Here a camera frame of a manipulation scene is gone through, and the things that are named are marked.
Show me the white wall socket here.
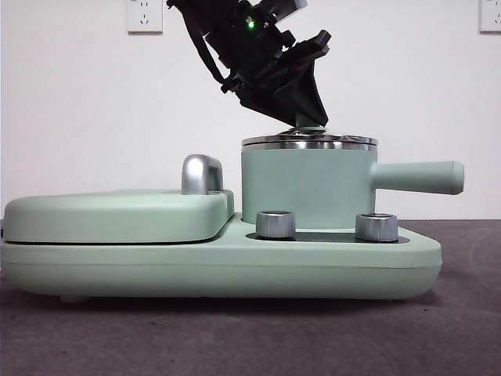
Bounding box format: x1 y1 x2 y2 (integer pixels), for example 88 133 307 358
479 0 501 34
125 0 164 35

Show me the silver control knob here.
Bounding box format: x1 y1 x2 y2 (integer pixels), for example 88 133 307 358
355 213 399 242
255 210 297 239

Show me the mint green breakfast machine base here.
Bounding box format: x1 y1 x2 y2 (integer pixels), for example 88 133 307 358
0 217 444 305

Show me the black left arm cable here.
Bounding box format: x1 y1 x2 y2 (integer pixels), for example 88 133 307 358
182 7 230 94

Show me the chrome griddle cover handle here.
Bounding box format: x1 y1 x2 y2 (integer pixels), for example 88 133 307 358
181 154 225 196

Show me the glass lid with green knob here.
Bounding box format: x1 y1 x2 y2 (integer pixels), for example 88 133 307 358
241 112 380 146

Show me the mint green griddle cover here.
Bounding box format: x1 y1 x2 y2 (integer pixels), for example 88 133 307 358
2 189 236 244

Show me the mint green pot with handle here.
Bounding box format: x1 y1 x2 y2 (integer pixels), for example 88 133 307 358
240 141 465 232

